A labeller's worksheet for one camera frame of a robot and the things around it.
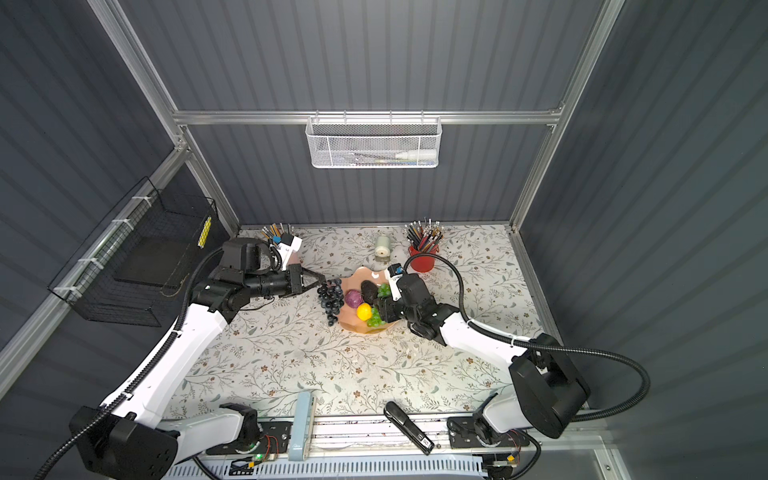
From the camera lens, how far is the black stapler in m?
0.72

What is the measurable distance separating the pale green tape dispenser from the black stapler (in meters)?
0.50

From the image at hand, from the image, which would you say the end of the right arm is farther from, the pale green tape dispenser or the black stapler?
the pale green tape dispenser

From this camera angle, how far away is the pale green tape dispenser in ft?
3.51
